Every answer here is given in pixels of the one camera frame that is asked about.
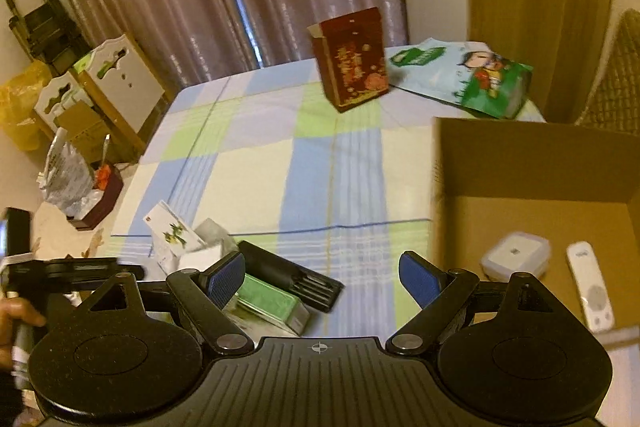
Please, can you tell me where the crumpled plastic bag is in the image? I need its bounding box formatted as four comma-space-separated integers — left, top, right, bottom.
38, 127, 96, 218

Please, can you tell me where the green medicine box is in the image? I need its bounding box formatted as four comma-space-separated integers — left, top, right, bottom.
224, 275, 311, 339

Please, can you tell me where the brown cardboard box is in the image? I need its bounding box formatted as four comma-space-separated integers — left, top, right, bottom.
432, 118, 639, 346

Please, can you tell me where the dark red tissue box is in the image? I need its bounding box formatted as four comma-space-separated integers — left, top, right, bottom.
66, 162, 124, 231

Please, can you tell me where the black cylindrical case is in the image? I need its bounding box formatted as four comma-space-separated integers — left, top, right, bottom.
238, 241, 344, 313

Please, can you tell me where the clear plastic cup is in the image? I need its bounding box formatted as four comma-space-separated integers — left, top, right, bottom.
178, 218, 239, 272

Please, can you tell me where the white square night light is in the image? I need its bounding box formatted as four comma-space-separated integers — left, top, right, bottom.
480, 232, 551, 283

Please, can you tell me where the checkered tablecloth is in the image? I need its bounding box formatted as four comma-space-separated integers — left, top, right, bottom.
94, 51, 547, 341

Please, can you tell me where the green white snack bag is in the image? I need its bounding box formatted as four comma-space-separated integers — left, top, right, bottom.
387, 38, 533, 119

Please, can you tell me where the yellow plastic bag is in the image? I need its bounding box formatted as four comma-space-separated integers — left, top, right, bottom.
0, 61, 52, 152

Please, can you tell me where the quilted chair cover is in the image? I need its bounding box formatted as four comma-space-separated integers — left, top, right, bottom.
577, 9, 640, 136

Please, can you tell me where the person's left hand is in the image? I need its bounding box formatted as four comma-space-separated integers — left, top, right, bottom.
0, 297, 46, 372

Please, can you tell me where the red gift box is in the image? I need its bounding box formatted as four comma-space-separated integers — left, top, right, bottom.
307, 8, 390, 113

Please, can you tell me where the white medicine box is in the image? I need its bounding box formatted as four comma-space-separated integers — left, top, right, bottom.
143, 200, 206, 274

